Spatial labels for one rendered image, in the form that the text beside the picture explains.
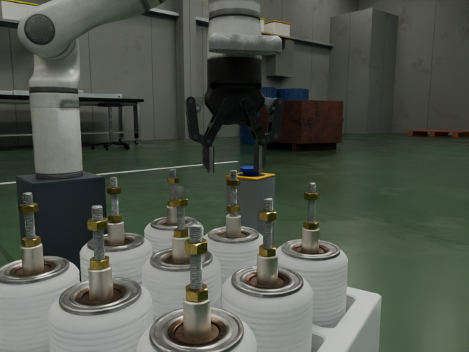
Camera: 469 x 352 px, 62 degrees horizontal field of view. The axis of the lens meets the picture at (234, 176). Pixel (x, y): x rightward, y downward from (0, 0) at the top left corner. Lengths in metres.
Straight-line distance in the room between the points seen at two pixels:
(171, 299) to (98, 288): 0.10
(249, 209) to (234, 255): 0.20
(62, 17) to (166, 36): 7.37
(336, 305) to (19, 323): 0.35
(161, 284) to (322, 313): 0.20
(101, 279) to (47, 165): 0.50
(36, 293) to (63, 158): 0.44
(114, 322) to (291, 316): 0.16
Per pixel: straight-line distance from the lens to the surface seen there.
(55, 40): 0.85
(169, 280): 0.45
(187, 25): 8.18
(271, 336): 0.40
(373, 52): 11.20
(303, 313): 0.41
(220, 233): 0.59
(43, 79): 0.86
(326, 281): 0.50
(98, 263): 0.39
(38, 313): 0.48
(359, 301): 0.57
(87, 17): 0.85
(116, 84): 7.58
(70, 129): 0.86
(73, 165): 0.87
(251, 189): 0.71
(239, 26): 0.53
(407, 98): 11.91
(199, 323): 0.33
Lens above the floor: 0.42
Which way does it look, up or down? 8 degrees down
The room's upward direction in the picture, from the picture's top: straight up
